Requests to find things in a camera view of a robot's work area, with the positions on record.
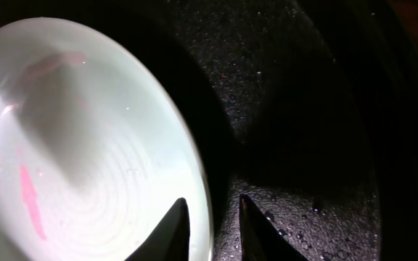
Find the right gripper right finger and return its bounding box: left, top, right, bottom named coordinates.
left=239, top=194, right=307, bottom=261

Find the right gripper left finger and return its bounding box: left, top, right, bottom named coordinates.
left=126, top=198, right=190, bottom=261

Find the light blue plate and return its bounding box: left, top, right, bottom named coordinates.
left=0, top=17, right=213, bottom=260

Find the black round tray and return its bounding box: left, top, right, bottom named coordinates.
left=0, top=1, right=418, bottom=260

